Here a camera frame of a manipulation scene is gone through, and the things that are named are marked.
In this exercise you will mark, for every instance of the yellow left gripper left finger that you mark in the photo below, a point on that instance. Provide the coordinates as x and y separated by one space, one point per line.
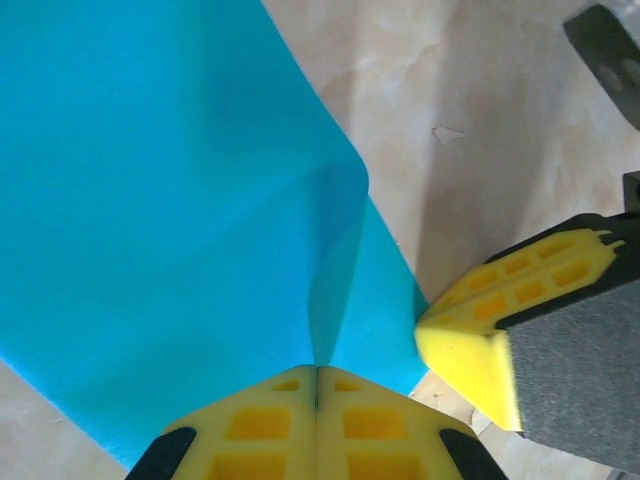
260 435

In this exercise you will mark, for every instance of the teal cloth sheet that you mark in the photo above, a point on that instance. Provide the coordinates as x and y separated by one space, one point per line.
150 200

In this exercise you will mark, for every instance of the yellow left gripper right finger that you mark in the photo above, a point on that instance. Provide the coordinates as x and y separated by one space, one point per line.
380 435

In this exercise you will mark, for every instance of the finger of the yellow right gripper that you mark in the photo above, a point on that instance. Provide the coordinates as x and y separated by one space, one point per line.
530 257
470 360

